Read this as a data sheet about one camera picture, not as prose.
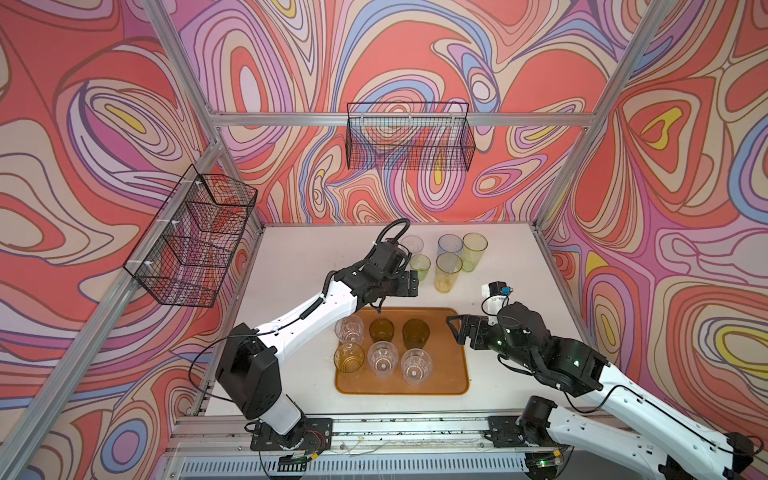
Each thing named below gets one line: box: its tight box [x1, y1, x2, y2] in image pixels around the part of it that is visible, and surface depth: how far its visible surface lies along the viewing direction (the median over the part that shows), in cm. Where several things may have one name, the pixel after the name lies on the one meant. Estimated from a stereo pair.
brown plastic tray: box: [336, 307, 469, 395], surface depth 84 cm
